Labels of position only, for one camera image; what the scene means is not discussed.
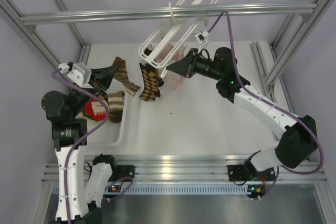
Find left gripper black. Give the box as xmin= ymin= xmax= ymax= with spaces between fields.
xmin=69 ymin=64 xmax=118 ymax=116

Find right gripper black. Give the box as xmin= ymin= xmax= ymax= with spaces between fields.
xmin=168 ymin=48 xmax=224 ymax=81

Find brown beige striped sock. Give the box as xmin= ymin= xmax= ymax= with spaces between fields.
xmin=112 ymin=57 xmax=140 ymax=97

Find white plastic clip hanger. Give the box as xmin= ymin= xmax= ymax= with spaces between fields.
xmin=139 ymin=0 xmax=219 ymax=78

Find brown yellow argyle sock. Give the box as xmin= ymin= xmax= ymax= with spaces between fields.
xmin=139 ymin=63 xmax=164 ymax=102

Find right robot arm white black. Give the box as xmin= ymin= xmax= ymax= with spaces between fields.
xmin=167 ymin=47 xmax=318 ymax=180

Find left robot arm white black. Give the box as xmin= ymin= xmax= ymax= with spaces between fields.
xmin=41 ymin=62 xmax=119 ymax=223

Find pink sheer socks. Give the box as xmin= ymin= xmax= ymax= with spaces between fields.
xmin=155 ymin=44 xmax=184 ymax=91

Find red sock with face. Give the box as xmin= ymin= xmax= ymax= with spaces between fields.
xmin=83 ymin=99 xmax=106 ymax=122

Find white plastic basket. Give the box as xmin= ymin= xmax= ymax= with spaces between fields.
xmin=76 ymin=81 xmax=131 ymax=148

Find aluminium crossbar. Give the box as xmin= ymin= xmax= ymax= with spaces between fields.
xmin=20 ymin=1 xmax=317 ymax=25

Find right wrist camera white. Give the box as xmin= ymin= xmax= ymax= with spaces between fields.
xmin=195 ymin=31 xmax=209 ymax=45

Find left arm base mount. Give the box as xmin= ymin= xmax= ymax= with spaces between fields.
xmin=111 ymin=165 xmax=135 ymax=182

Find slotted cable duct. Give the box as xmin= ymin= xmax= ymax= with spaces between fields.
xmin=52 ymin=182 xmax=266 ymax=196

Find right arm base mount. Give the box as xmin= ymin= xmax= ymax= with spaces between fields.
xmin=227 ymin=164 xmax=249 ymax=182

